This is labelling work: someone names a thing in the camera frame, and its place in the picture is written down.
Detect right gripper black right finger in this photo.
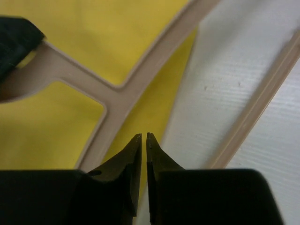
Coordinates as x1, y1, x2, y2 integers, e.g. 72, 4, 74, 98
146, 133, 284, 225

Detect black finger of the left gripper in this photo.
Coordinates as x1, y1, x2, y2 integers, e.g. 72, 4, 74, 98
0, 15, 45, 82

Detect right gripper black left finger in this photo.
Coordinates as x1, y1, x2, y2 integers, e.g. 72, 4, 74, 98
0, 134, 142, 225

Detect wooden clothes hanger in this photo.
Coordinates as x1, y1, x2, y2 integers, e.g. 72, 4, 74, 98
0, 0, 300, 172

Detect yellow trousers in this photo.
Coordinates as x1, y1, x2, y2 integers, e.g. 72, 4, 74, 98
0, 0, 195, 169

